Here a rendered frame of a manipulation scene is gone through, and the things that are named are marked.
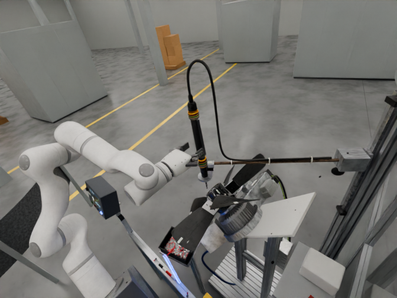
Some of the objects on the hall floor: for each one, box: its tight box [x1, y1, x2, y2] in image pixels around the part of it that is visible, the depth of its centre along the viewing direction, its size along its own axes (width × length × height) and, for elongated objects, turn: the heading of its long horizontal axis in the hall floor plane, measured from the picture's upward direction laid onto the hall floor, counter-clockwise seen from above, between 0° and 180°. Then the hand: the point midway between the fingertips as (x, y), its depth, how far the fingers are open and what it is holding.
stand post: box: [260, 237, 282, 298], centre depth 136 cm, size 4×9×115 cm, turn 149°
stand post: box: [235, 238, 246, 281], centre depth 157 cm, size 4×9×91 cm, turn 149°
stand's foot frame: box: [209, 245, 282, 298], centre depth 176 cm, size 62×46×8 cm
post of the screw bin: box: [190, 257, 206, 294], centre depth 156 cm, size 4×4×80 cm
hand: (193, 148), depth 82 cm, fingers open, 8 cm apart
